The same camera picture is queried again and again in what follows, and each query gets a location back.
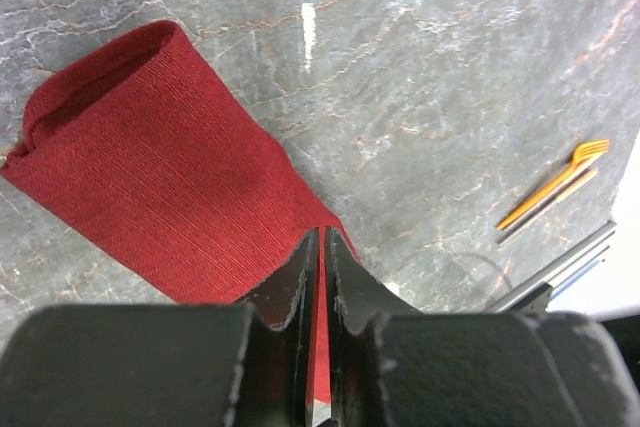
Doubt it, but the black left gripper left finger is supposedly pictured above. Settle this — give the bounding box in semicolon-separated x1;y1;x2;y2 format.
1;230;320;426

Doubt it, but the aluminium frame rail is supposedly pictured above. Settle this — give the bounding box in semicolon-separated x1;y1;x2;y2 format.
484;221;618;314

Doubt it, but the chopstick with tan handle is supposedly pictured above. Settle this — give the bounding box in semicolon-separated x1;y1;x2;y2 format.
497;168;599;247

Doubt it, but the orange plastic fork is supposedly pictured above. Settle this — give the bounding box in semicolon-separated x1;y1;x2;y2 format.
496;139;610;231

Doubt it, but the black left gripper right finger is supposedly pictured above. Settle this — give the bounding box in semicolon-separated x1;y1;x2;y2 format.
324;228;638;426

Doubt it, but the red cloth napkin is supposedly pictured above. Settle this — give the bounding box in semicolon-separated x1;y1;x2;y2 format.
0;19;362;406

